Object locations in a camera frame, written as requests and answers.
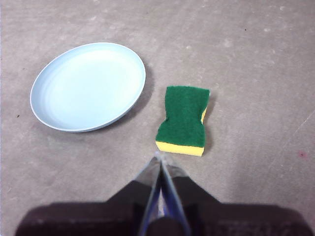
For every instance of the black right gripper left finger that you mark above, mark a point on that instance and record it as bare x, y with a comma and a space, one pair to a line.
98, 218

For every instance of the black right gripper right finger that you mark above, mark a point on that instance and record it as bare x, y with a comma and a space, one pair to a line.
233, 220

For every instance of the yellow sponge with green pad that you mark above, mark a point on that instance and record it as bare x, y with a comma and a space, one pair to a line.
183, 118

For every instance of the blue round plate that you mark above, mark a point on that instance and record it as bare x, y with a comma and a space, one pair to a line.
86, 88

